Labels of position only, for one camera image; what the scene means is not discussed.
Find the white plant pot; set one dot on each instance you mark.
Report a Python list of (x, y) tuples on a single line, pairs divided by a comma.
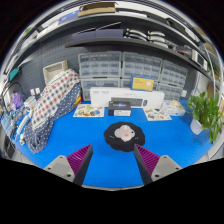
[(196, 127)]

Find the purple bag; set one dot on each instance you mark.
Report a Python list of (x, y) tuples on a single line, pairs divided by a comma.
[(17, 101)]

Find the colourful sticker sheet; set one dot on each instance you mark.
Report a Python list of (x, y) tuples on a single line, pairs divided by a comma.
[(88, 110), (157, 115)]

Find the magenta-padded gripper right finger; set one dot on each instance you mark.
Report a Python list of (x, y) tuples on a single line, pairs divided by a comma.
[(163, 167)]

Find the white woven basket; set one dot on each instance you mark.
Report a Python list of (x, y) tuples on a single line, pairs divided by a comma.
[(54, 69)]

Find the yellow object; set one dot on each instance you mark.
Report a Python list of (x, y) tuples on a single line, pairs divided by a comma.
[(78, 100)]

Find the teal wall holder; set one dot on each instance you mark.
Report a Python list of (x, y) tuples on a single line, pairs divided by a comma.
[(14, 74)]

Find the small black box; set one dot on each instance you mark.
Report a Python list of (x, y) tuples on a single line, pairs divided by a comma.
[(119, 108)]

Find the black mouse pad with eyes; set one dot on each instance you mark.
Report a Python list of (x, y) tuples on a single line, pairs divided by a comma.
[(110, 138)]

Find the green potted plant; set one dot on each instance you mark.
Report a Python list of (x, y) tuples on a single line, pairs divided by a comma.
[(206, 111)]

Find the grey plastic drawer cabinet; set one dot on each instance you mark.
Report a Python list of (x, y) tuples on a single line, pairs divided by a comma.
[(100, 83), (141, 65), (174, 72), (100, 65)]

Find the navy polka-dot cloth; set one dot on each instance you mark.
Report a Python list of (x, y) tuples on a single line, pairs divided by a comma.
[(38, 136)]

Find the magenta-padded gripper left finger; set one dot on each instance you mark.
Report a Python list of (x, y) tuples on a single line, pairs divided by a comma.
[(61, 167)]

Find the blue box with yellow label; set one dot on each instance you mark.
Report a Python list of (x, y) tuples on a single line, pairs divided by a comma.
[(142, 83)]

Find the white keyboard box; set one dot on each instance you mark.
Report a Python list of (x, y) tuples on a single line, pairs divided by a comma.
[(100, 98)]

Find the beige computer mouse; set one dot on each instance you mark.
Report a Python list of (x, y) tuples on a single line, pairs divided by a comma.
[(124, 133)]

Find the red blue checked cloth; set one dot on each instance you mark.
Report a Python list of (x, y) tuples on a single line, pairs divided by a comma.
[(55, 95)]

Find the white plastic packet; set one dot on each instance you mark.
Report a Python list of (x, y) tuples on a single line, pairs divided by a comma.
[(174, 108)]

